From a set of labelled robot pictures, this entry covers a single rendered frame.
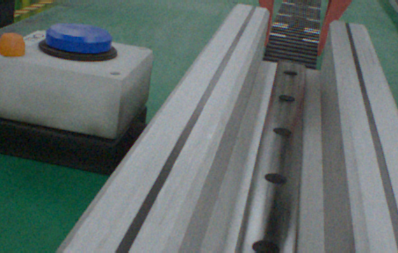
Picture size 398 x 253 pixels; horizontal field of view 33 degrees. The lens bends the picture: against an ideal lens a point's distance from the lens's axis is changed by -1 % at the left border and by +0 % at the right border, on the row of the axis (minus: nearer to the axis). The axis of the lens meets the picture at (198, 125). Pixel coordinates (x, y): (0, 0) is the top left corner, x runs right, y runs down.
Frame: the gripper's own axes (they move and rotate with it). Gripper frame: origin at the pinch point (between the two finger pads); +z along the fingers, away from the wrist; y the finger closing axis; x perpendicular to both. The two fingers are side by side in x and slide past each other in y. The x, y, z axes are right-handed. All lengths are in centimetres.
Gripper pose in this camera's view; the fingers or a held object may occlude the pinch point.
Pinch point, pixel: (293, 41)
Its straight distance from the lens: 68.9
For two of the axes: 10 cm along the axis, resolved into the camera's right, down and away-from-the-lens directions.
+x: 1.6, -3.2, 9.4
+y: 9.8, 1.9, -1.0
